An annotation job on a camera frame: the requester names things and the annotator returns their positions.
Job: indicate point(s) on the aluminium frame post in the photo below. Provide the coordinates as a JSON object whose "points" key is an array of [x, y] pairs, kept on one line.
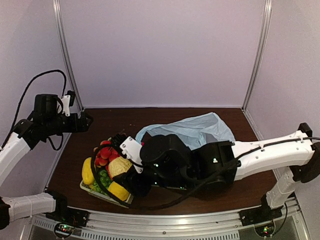
{"points": [[65, 53], [264, 30]]}

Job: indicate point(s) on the left aluminium frame post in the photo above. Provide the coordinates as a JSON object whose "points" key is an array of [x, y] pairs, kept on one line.
{"points": [[65, 53]]}

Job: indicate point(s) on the right aluminium frame post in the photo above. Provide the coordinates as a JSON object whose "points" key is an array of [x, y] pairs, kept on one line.
{"points": [[264, 30]]}

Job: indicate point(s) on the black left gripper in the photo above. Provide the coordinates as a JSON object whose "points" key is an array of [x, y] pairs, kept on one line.
{"points": [[74, 127]]}

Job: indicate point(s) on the pale yellow wrinkled fruit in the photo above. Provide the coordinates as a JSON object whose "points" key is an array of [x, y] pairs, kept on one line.
{"points": [[118, 166]]}

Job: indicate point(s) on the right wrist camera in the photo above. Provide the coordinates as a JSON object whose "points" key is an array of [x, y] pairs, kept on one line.
{"points": [[128, 148]]}

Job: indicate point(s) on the green grape bunch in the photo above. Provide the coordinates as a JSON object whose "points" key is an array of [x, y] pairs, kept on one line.
{"points": [[105, 181]]}

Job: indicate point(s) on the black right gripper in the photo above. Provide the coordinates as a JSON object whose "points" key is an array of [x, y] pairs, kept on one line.
{"points": [[129, 182]]}

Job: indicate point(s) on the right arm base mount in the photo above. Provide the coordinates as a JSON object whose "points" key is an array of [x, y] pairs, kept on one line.
{"points": [[263, 218]]}

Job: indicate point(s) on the red lychee bunch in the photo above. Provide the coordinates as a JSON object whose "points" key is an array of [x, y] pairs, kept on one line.
{"points": [[105, 156]]}

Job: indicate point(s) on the large yellow lemon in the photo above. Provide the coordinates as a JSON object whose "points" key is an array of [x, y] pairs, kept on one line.
{"points": [[119, 191]]}

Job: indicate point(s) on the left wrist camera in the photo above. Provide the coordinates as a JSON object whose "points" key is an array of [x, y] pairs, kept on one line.
{"points": [[66, 101]]}

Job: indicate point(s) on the light blue plastic bag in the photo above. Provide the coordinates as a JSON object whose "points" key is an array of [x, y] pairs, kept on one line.
{"points": [[194, 132]]}

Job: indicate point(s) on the front aluminium rail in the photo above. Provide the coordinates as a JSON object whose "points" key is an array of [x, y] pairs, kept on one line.
{"points": [[226, 225]]}

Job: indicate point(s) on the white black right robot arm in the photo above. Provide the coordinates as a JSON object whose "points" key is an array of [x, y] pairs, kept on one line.
{"points": [[166, 161]]}

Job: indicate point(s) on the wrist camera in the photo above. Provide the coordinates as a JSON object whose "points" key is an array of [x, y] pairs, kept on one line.
{"points": [[128, 148], [66, 101]]}

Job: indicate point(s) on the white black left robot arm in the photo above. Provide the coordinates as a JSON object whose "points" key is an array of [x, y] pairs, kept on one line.
{"points": [[51, 116]]}

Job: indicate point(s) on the beige perforated plastic basket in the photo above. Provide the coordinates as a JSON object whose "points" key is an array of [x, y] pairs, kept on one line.
{"points": [[100, 196]]}

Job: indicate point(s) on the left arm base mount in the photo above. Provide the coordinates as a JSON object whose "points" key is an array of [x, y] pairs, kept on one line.
{"points": [[68, 219]]}

